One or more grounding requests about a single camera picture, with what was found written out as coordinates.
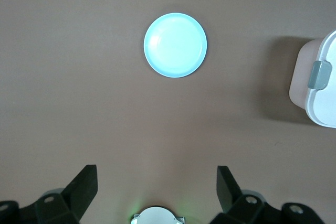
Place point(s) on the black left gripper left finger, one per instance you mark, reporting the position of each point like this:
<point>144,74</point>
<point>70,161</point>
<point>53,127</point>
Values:
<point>73,203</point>

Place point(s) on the light blue round plate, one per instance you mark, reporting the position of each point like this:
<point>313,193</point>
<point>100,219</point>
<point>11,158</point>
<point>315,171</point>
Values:
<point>175,45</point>

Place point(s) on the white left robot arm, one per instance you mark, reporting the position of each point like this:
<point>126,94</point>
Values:
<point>157,216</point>

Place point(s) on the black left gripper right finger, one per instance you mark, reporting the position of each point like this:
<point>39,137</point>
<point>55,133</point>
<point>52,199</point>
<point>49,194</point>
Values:
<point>236,208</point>

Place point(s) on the white lidded storage box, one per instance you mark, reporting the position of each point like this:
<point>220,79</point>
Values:
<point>325,108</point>

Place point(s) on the brown table cover mat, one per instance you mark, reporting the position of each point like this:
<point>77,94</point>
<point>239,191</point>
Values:
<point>78,77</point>

